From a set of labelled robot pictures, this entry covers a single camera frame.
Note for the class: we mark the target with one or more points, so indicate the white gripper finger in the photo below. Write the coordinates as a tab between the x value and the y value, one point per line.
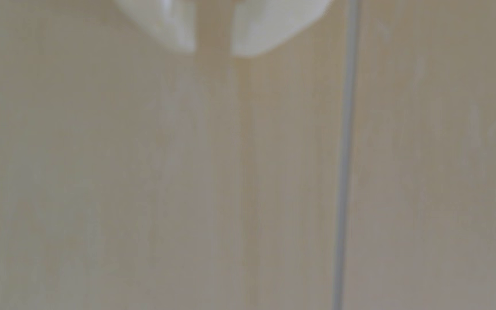
166	19
269	23

